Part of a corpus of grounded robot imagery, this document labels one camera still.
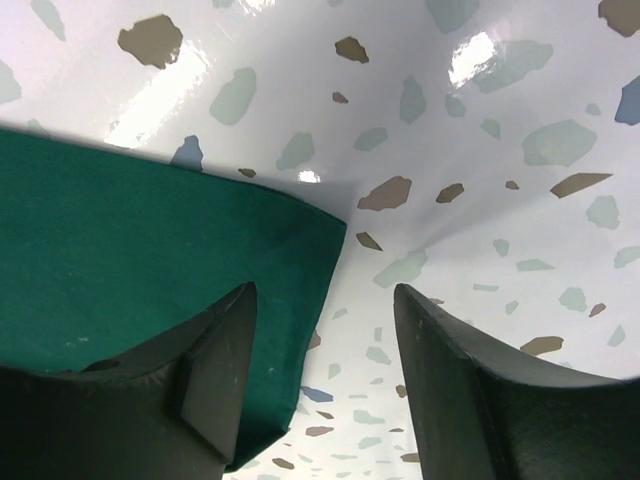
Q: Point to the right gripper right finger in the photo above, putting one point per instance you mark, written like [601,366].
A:
[482,409]

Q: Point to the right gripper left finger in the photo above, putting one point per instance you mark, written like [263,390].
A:
[168,408]

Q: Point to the green surgical drape cloth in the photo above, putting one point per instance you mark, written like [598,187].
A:
[101,252]

